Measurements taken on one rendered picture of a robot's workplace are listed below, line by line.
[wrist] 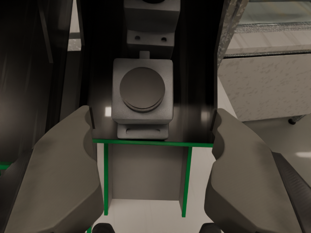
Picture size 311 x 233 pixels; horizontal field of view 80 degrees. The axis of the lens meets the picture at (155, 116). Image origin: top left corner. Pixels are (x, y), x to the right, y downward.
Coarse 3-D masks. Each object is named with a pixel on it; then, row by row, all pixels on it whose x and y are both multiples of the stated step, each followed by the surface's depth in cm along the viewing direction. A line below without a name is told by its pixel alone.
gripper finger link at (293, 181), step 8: (272, 152) 8; (280, 160) 8; (280, 168) 8; (288, 168) 8; (288, 176) 7; (296, 176) 7; (288, 184) 7; (296, 184) 7; (304, 184) 7; (288, 192) 7; (296, 192) 7; (304, 192) 7; (296, 200) 6; (304, 200) 6; (296, 208) 6; (304, 208) 6; (296, 216) 6; (304, 216) 6; (304, 224) 6; (256, 232) 6; (304, 232) 5
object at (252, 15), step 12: (252, 0) 77; (264, 0) 78; (276, 0) 79; (288, 0) 80; (300, 0) 80; (252, 12) 82; (264, 12) 83; (276, 12) 83; (288, 12) 84; (300, 12) 85; (240, 24) 86; (252, 24) 87; (264, 24) 88; (276, 24) 89
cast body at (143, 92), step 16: (128, 64) 13; (144, 64) 13; (160, 64) 13; (112, 80) 13; (128, 80) 12; (144, 80) 12; (160, 80) 12; (112, 96) 13; (128, 96) 12; (144, 96) 12; (160, 96) 12; (112, 112) 13; (128, 112) 13; (144, 112) 13; (160, 112) 13; (128, 128) 16; (144, 128) 16; (160, 128) 16
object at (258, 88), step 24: (240, 48) 82; (264, 48) 84; (288, 48) 87; (240, 72) 96; (264, 72) 99; (288, 72) 102; (240, 96) 115; (264, 96) 119; (288, 96) 124; (240, 120) 142; (288, 120) 168
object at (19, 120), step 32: (0, 0) 19; (32, 0) 19; (64, 0) 18; (0, 32) 18; (32, 32) 19; (64, 32) 18; (0, 64) 18; (32, 64) 18; (64, 64) 18; (0, 96) 18; (32, 96) 18; (0, 128) 17; (32, 128) 17; (0, 160) 17
